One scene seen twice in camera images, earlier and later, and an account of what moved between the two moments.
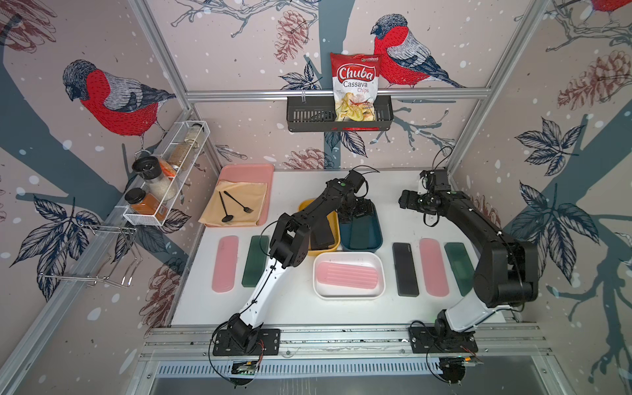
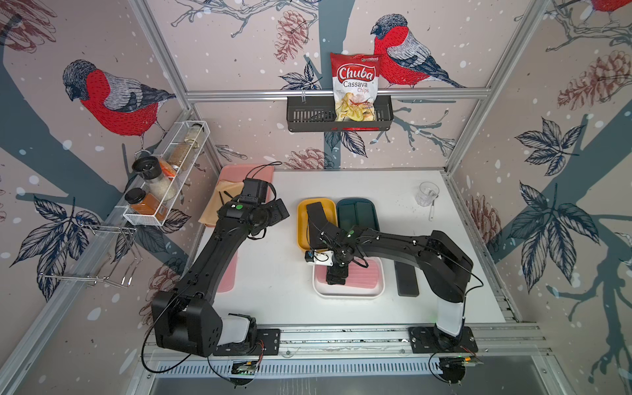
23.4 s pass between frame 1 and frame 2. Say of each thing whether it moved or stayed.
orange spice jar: stayed
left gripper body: moved
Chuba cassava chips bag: stayed
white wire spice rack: stayed
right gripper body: moved
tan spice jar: stayed
